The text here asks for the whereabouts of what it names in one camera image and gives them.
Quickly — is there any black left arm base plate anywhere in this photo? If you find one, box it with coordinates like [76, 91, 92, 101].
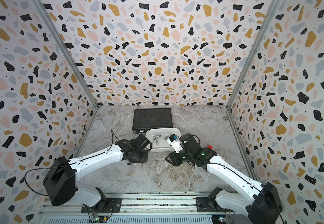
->
[81, 197, 122, 214]

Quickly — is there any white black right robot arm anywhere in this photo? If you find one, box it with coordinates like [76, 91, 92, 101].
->
[165, 134, 285, 224]

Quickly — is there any black ribbed tool case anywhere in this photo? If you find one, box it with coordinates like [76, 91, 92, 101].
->
[132, 108, 173, 133]

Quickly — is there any aluminium frame post right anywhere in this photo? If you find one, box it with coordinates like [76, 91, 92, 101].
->
[226, 0, 280, 111]

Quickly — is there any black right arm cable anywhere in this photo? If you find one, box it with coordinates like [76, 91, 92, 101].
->
[189, 135, 285, 224]

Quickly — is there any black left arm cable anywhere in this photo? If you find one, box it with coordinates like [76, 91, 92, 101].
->
[24, 129, 153, 197]

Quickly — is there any aluminium frame post left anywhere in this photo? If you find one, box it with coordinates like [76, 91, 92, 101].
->
[31, 0, 99, 110]

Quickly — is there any aluminium frame post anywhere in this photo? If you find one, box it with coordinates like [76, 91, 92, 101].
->
[31, 0, 99, 110]
[226, 0, 280, 111]

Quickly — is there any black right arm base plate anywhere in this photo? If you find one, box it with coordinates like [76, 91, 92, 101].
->
[195, 197, 225, 213]

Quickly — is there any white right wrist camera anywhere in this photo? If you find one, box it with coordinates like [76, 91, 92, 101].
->
[167, 134, 183, 154]

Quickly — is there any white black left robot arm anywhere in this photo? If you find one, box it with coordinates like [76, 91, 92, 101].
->
[43, 134, 152, 211]

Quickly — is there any white plastic storage box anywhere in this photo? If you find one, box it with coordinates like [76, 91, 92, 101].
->
[146, 127, 181, 152]

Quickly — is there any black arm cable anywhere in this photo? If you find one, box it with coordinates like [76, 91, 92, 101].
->
[24, 129, 153, 197]
[189, 135, 285, 224]

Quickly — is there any green circuit board right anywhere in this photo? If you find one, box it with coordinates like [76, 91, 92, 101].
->
[218, 217, 228, 223]

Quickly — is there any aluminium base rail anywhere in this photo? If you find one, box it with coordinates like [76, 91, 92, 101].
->
[37, 192, 251, 224]

